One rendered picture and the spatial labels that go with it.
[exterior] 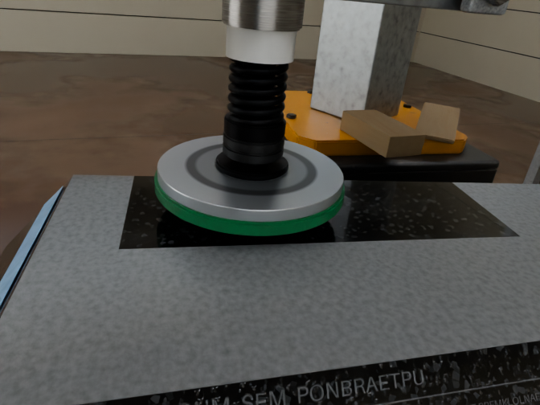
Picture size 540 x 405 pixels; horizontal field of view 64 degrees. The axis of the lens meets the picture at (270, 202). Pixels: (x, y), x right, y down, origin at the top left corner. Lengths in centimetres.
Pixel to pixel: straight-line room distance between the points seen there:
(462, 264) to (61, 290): 39
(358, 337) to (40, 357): 24
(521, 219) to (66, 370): 54
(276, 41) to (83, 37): 609
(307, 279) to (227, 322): 9
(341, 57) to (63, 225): 91
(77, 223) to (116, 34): 602
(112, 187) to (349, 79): 80
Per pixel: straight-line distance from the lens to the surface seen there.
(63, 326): 38
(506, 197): 70
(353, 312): 39
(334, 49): 124
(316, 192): 45
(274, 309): 38
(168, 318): 37
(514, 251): 56
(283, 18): 43
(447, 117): 130
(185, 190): 44
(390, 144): 99
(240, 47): 44
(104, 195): 55
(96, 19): 646
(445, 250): 51
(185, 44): 659
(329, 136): 108
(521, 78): 671
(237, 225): 41
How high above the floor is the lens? 112
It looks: 28 degrees down
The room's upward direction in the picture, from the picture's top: 6 degrees clockwise
